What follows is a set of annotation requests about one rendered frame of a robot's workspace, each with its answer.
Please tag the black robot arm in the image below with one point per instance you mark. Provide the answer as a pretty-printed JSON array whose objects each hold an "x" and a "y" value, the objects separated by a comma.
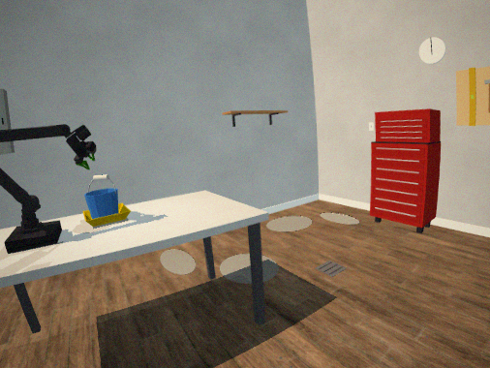
[{"x": 30, "y": 203}]

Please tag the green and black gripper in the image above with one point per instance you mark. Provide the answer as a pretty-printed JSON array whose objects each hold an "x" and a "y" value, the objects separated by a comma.
[{"x": 79, "y": 160}]

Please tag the yellow paint tray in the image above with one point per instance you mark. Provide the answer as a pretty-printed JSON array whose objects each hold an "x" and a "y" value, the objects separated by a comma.
[{"x": 122, "y": 215}]

